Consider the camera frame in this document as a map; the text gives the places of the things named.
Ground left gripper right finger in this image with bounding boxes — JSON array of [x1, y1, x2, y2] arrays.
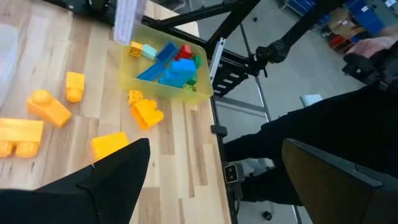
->
[[281, 138, 398, 224]]

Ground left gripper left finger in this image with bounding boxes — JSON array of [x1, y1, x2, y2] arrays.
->
[[0, 138, 151, 224]]

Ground blue toy brick plate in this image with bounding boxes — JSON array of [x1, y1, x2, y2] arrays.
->
[[136, 41, 180, 82]]

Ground light teal toy brick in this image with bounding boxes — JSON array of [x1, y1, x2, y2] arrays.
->
[[142, 44, 158, 60]]

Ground red toy brick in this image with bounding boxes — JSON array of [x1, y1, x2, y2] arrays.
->
[[174, 44, 194, 61]]

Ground person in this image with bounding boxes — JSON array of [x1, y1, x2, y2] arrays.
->
[[223, 40, 398, 207]]

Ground yellow translucent plastic bin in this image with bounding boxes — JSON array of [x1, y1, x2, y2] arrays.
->
[[119, 24, 215, 106]]

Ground person's hand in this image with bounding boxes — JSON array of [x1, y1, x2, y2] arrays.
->
[[346, 34, 398, 60]]

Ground shallow clear plastic container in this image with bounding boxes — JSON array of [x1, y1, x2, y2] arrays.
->
[[0, 24, 20, 108]]

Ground black boxes white labels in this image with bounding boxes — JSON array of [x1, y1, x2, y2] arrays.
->
[[213, 61, 250, 98]]

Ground blue storage crates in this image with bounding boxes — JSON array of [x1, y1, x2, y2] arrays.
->
[[285, 0, 388, 35]]

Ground silver aluminium extrusion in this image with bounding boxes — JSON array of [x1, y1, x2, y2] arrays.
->
[[209, 37, 226, 83]]

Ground black table-level camera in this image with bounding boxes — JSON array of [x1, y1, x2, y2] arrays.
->
[[223, 162, 247, 202]]

